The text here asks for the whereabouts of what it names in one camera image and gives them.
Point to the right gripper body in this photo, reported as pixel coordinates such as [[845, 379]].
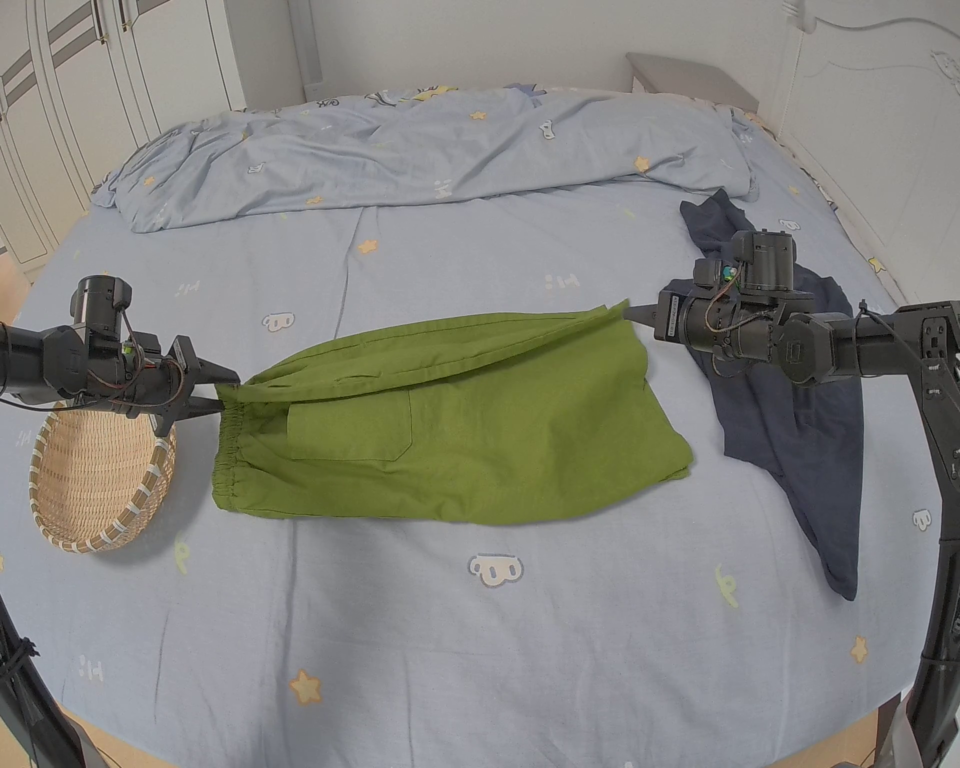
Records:
[[697, 322]]

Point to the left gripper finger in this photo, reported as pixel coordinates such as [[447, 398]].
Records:
[[214, 373], [201, 409]]

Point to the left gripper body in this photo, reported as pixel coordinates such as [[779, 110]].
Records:
[[176, 382]]

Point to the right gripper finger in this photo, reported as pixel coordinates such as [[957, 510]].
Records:
[[646, 313]]

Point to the green shorts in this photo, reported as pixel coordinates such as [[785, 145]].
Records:
[[487, 435]]

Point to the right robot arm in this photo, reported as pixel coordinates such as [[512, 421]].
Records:
[[870, 352]]

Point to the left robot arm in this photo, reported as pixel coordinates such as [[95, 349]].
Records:
[[67, 360]]

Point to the round woven basket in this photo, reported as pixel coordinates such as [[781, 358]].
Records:
[[90, 480]]

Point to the dark blue garment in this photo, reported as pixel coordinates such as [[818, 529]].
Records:
[[810, 465]]

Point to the bed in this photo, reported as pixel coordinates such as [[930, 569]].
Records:
[[450, 615]]

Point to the grey bedside table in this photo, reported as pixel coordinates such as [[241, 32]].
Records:
[[690, 79]]

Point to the pale blue quilt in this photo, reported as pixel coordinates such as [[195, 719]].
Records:
[[390, 157]]

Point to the white wardrobe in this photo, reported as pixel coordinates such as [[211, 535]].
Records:
[[75, 112]]

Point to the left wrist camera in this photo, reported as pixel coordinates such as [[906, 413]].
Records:
[[142, 349]]

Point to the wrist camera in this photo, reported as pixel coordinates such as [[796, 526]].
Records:
[[142, 349], [709, 274]]

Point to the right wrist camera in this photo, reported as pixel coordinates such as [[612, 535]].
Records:
[[709, 274]]

